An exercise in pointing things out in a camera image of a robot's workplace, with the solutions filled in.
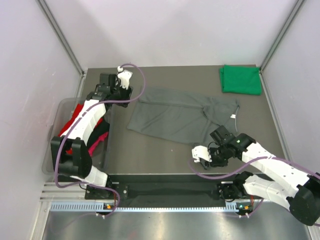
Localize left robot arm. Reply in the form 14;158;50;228
50;70;133;199

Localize clear plastic bin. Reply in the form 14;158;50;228
41;97;116;175

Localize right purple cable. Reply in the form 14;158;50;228
187;156;320;228

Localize right aluminium frame post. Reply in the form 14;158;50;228
259;0;306;73

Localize red t shirt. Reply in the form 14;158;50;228
57;103;103;156

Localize left aluminium frame post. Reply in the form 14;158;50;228
36;0;85;76

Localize pink t shirt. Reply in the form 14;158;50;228
86;131;109;157

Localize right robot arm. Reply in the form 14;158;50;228
203;125;320;226

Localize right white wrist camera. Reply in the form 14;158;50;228
191;145;212;163

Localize grey t shirt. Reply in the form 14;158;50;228
127;87;240;146

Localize aluminium front rail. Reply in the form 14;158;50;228
39;182;315;203

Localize slotted cable duct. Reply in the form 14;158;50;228
50;202;252;213

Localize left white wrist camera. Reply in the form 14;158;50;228
116;66;133;90

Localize folded green t shirt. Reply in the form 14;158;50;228
219;65;262;96

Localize aluminium frame post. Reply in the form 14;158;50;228
36;0;85;76
259;0;306;73

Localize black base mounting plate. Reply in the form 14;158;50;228
85;174;250;201

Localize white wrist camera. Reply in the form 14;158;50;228
191;145;212;163
116;66;133;90

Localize purple cable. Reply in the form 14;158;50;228
53;62;147;218
187;156;320;228

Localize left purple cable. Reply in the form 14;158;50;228
53;62;147;218

